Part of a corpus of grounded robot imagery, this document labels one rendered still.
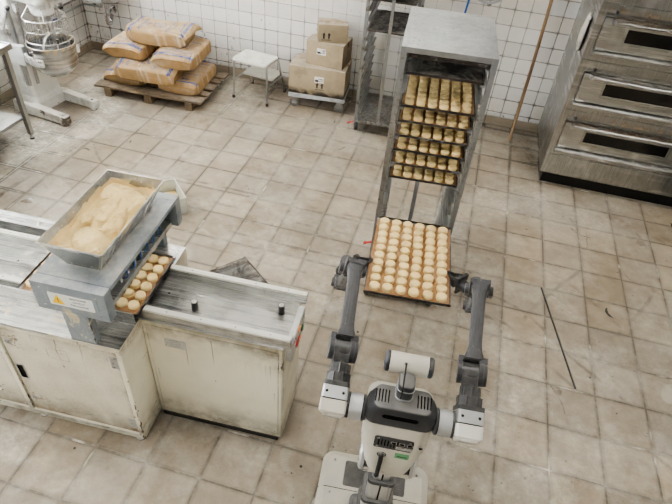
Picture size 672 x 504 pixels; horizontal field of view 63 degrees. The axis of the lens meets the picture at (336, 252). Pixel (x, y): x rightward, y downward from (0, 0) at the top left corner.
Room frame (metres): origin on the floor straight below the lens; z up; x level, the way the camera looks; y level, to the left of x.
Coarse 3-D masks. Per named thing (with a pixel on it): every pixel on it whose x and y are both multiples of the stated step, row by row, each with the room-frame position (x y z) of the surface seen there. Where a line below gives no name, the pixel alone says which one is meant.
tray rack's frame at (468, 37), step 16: (416, 16) 3.19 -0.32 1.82; (432, 16) 3.22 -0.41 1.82; (448, 16) 3.25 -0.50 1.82; (464, 16) 3.28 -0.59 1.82; (480, 16) 3.30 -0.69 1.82; (416, 32) 2.94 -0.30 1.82; (432, 32) 2.97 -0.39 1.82; (448, 32) 2.99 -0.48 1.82; (464, 32) 3.01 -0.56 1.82; (480, 32) 3.04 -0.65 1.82; (416, 48) 2.73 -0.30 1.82; (432, 48) 2.74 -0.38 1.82; (448, 48) 2.76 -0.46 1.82; (464, 48) 2.78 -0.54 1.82; (480, 48) 2.81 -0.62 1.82; (496, 48) 2.83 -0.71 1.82; (416, 192) 3.33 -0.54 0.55
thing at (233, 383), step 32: (160, 288) 1.87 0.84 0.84; (192, 288) 1.89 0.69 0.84; (224, 288) 1.91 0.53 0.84; (224, 320) 1.70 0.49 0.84; (256, 320) 1.72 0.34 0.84; (288, 320) 1.74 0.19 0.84; (160, 352) 1.65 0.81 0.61; (192, 352) 1.63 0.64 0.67; (224, 352) 1.60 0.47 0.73; (256, 352) 1.58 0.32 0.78; (160, 384) 1.66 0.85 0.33; (192, 384) 1.63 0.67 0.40; (224, 384) 1.61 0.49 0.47; (256, 384) 1.58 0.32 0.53; (288, 384) 1.68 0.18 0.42; (192, 416) 1.67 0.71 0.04; (224, 416) 1.61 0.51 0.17; (256, 416) 1.58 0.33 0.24
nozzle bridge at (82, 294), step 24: (144, 216) 2.00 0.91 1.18; (168, 216) 2.15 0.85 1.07; (144, 240) 1.83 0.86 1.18; (48, 264) 1.62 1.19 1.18; (72, 264) 1.64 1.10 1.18; (120, 264) 1.66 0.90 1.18; (48, 288) 1.51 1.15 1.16; (72, 288) 1.50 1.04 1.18; (96, 288) 1.51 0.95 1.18; (120, 288) 1.65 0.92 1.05; (72, 312) 1.50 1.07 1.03; (96, 312) 1.48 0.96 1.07; (72, 336) 1.51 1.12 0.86; (96, 336) 1.50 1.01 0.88
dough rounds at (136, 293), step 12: (156, 264) 1.97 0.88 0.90; (168, 264) 1.98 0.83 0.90; (144, 276) 1.86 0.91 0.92; (156, 276) 1.87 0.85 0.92; (24, 288) 1.72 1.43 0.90; (132, 288) 1.79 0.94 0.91; (144, 288) 1.78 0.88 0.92; (120, 300) 1.69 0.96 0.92; (132, 300) 1.70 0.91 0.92; (144, 300) 1.72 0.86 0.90; (132, 312) 1.64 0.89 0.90
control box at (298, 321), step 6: (300, 306) 1.84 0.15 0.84; (300, 312) 1.80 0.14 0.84; (294, 318) 1.76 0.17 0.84; (300, 318) 1.76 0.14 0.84; (294, 324) 1.72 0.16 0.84; (300, 324) 1.76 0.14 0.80; (294, 330) 1.69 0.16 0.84; (300, 330) 1.76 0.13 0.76; (294, 336) 1.65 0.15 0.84; (300, 336) 1.76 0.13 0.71; (294, 348) 1.65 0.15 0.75; (288, 354) 1.61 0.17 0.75; (288, 360) 1.61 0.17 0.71
